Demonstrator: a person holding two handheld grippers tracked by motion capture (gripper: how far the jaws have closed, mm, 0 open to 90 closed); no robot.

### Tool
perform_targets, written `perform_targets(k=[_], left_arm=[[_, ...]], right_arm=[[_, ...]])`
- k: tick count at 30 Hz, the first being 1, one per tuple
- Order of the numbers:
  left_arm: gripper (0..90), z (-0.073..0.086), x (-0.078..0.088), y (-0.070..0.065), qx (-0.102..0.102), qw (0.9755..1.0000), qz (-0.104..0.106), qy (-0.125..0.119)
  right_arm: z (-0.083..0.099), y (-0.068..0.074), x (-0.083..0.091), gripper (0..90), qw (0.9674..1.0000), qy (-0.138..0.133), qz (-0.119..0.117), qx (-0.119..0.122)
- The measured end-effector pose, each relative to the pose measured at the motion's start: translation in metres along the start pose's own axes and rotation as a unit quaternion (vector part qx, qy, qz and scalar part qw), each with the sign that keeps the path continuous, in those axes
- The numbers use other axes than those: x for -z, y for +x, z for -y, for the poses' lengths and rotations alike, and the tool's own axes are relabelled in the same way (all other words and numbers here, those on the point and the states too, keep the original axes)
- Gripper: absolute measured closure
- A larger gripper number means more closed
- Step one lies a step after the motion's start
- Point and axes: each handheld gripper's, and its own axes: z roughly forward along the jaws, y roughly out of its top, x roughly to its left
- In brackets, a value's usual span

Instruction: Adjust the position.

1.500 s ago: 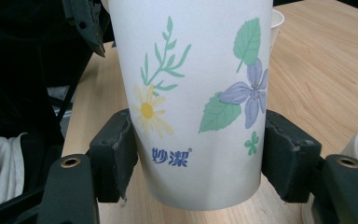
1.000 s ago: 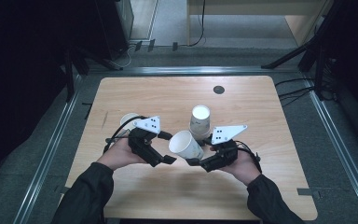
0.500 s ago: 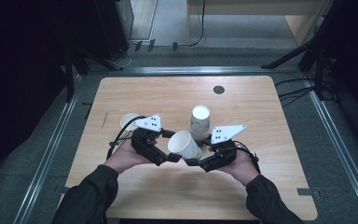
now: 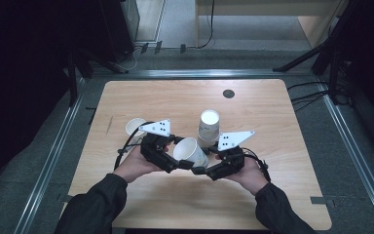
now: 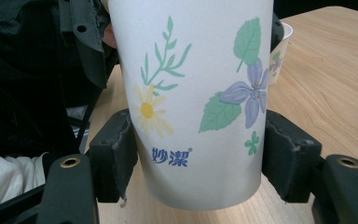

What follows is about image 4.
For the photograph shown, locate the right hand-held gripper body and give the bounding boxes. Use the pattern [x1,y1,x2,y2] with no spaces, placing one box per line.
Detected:
[206,130,256,182]

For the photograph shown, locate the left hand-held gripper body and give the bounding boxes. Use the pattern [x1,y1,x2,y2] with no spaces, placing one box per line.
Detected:
[138,118,179,175]

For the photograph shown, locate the printed white paper cup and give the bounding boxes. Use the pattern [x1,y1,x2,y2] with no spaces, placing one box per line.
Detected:
[125,117,149,144]
[172,136,210,169]

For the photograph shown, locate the stack of white paper cups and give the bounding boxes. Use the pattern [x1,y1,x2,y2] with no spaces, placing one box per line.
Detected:
[197,109,221,150]

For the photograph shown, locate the person's right hand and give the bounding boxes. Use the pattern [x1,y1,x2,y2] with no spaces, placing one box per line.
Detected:
[223,158,271,196]

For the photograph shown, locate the person's left hand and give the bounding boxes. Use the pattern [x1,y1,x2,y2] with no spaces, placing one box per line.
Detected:
[113,145,168,184]

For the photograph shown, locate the black tape mark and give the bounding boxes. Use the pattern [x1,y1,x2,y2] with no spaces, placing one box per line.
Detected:
[85,106,97,127]

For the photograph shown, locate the grey tape strip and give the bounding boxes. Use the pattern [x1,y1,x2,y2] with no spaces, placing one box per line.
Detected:
[310,196,336,208]

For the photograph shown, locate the black metal stand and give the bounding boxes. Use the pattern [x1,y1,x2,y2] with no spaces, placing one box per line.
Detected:
[65,48,130,107]

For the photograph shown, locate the black cabinet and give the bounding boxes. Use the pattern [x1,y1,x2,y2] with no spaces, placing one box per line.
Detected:
[97,0,140,64]

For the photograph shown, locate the black tripod stand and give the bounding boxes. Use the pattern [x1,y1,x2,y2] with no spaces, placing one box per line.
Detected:
[272,0,355,105]

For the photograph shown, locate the dark curtain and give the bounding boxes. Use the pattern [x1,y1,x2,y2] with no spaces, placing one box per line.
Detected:
[0,0,76,222]

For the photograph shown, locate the light wooden desk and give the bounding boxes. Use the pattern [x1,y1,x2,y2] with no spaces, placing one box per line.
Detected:
[194,0,351,49]

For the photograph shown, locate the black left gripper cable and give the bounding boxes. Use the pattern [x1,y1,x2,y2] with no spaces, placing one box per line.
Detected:
[113,121,156,172]

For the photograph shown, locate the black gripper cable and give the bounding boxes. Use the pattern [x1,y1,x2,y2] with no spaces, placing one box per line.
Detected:
[241,147,273,183]
[113,121,156,172]

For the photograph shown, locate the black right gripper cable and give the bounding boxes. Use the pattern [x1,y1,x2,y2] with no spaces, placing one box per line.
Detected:
[241,147,273,183]

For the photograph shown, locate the white floor cable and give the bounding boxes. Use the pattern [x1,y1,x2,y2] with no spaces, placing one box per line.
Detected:
[119,45,144,72]

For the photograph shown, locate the black floor cables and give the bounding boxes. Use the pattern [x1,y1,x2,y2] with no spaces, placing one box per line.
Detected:
[286,81,331,112]

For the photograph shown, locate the long metal floor rail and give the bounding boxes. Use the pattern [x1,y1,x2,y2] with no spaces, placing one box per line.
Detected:
[316,77,374,234]
[13,77,86,234]

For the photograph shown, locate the black hanging cable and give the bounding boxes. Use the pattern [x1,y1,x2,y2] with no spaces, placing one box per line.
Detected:
[196,0,216,50]

